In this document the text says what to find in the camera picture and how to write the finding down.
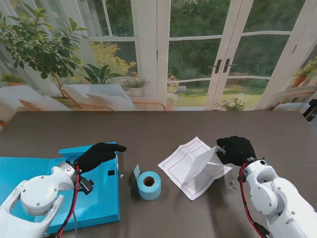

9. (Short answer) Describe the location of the blue label roll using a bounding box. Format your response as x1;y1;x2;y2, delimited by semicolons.
133;163;162;201

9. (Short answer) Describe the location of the printed garden window backdrop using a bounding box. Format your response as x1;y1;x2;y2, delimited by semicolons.
0;0;317;112

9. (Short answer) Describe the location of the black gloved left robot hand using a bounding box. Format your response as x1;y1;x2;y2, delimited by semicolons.
74;142;127;174

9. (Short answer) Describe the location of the blue file box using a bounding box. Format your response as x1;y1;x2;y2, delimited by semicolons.
0;141;121;235

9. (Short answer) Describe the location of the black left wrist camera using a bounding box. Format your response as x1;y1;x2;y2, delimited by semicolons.
80;177;95;195

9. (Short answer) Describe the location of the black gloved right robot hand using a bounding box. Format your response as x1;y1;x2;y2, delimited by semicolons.
216;135;257;167

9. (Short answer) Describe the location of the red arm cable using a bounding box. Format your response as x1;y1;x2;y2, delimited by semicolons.
58;166;82;238
239;163;270;238

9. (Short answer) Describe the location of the red left arm cable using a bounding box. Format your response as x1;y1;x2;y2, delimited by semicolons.
58;166;82;238

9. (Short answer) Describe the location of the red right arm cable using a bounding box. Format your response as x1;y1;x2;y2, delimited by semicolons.
239;163;270;238

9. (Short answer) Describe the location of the black stand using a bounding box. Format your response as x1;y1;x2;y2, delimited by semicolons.
302;98;317;121

